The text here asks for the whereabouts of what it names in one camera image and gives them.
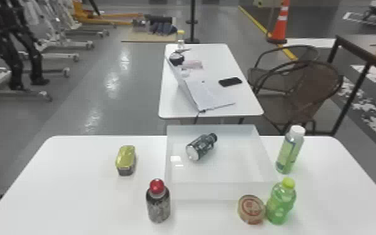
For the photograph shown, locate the yellow can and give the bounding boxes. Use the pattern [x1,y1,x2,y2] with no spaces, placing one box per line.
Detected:
[115,144,137,177]

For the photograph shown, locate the black bottle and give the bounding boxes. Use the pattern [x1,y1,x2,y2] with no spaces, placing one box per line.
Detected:
[186,132,218,161]

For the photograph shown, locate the white side table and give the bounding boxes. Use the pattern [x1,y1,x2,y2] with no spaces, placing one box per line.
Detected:
[158,43,264,125]

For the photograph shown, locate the clear box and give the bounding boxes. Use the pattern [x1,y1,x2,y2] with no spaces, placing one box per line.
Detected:
[164,124,279,201]

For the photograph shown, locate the black phone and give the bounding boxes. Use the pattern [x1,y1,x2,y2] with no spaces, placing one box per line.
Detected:
[218,76,243,88]

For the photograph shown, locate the small clear bottle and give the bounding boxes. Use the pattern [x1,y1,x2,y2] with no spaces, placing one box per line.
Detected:
[176,29,186,51]

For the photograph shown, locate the red can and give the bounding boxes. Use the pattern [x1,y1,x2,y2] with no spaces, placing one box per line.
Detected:
[237,194,266,225]

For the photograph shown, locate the black round device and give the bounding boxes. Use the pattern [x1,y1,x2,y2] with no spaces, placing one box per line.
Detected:
[169,52,186,67]

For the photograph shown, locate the black post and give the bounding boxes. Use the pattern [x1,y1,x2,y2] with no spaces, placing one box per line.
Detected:
[184,0,200,44]

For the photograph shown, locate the red capped dark bottle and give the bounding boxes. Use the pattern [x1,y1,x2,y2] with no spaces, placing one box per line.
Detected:
[146,178,171,224]

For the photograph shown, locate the brown mesh chair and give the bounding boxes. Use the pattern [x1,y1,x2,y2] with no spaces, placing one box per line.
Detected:
[247,44,344,136]

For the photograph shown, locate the yellow capped green bottle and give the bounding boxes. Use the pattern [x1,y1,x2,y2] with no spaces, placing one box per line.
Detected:
[265,177,297,226]

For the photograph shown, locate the dark side table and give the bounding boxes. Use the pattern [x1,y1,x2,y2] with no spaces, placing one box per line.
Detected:
[326,33,376,137]

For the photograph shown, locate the white laptop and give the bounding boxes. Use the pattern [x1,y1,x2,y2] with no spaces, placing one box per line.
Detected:
[166,55,236,113]

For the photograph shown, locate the white capped green bottle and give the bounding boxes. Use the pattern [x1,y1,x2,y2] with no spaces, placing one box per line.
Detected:
[275,124,306,175]

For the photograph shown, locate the orange cone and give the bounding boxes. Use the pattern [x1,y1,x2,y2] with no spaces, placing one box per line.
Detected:
[266,0,290,45]

